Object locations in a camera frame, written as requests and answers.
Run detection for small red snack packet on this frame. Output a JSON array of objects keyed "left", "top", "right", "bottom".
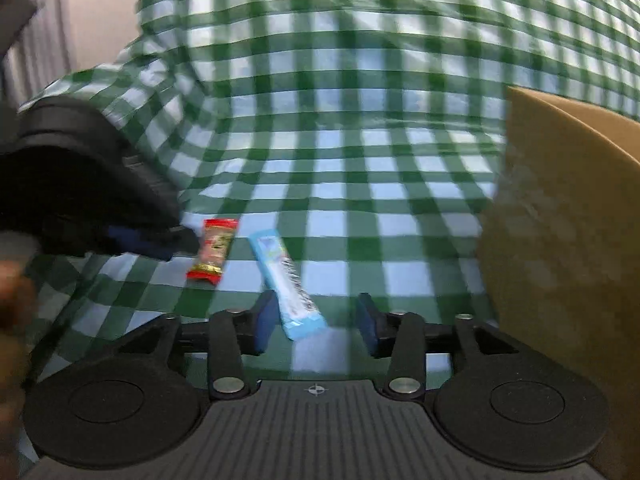
[{"left": 186, "top": 218, "right": 240, "bottom": 287}]

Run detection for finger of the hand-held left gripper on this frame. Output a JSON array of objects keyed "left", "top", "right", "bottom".
[{"left": 107, "top": 224, "right": 202, "bottom": 262}]

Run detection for brown cardboard box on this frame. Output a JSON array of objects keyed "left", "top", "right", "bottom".
[{"left": 476, "top": 85, "right": 640, "bottom": 480}]

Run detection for grey pleated curtain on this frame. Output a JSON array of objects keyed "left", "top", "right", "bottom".
[{"left": 0, "top": 0, "right": 72, "bottom": 106}]

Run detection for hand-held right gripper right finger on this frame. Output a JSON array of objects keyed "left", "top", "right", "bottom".
[{"left": 356, "top": 292, "right": 521, "bottom": 401}]

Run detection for light blue snack packet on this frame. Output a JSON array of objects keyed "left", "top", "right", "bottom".
[{"left": 248, "top": 229, "right": 329, "bottom": 341}]

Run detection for green checked blanket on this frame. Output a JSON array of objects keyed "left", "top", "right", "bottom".
[{"left": 15, "top": 0, "right": 640, "bottom": 466}]

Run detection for person's left hand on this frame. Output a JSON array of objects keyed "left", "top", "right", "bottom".
[{"left": 0, "top": 259, "right": 38, "bottom": 422}]

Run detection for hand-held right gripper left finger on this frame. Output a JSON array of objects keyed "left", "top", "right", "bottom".
[{"left": 115, "top": 289, "right": 277, "bottom": 401}]

